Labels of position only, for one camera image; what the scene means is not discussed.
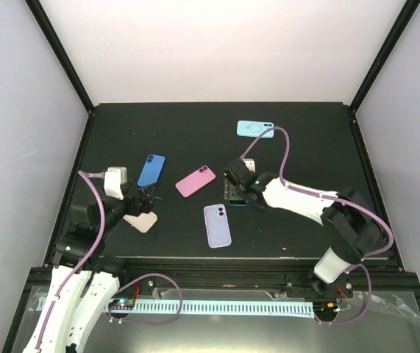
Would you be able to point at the lavender phone case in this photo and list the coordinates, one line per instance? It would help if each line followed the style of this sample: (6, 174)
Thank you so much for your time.
(217, 226)

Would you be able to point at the light blue phone case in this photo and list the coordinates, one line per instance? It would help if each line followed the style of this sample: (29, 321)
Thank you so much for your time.
(252, 129)

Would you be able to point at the right black frame post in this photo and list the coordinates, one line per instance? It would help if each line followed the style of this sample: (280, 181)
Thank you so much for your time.
(392, 38)

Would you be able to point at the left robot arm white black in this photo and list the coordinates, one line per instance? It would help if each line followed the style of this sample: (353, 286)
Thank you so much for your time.
(82, 281)

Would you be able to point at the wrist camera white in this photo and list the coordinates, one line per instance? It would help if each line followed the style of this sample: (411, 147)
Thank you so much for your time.
(114, 178)
(250, 164)

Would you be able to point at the pink phone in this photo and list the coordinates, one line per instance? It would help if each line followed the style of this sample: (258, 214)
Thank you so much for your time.
(195, 181)

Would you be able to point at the black frame post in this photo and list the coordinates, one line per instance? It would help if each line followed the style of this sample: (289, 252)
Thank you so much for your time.
(392, 38)
(50, 34)

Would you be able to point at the blue phone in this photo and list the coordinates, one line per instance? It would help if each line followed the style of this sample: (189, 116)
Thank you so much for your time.
(151, 170)

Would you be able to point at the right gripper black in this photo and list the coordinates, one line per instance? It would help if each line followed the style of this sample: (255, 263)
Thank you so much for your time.
(229, 191)

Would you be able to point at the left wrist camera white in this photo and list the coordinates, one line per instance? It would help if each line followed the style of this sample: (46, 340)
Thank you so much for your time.
(114, 178)

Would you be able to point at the left black frame post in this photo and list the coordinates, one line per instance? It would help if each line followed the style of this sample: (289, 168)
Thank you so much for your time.
(50, 34)

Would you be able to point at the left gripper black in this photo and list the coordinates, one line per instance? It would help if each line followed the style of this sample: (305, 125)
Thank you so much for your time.
(146, 204)

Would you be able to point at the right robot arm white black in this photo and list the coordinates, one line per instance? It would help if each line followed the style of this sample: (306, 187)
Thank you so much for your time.
(354, 231)

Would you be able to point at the white slotted cable duct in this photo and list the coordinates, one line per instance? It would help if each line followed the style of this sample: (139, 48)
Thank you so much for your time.
(208, 307)

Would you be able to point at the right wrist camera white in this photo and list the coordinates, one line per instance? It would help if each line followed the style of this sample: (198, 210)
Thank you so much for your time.
(250, 164)

